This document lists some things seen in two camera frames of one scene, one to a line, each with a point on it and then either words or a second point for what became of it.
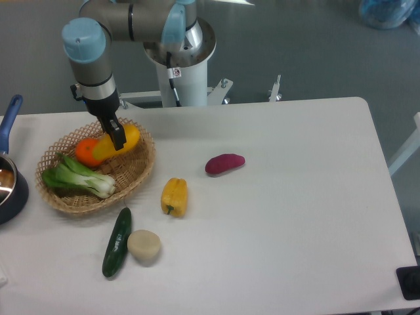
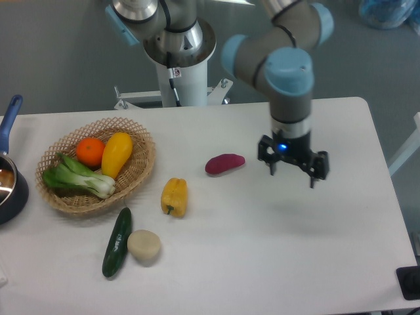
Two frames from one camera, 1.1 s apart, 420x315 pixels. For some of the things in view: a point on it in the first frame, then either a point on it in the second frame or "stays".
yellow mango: x=104 y=148 -> x=116 y=153
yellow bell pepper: x=174 y=197 stays
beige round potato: x=144 y=244 stays
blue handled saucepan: x=14 y=185 stays
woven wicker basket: x=128 y=170 stays
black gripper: x=105 y=109 -> x=297 y=149
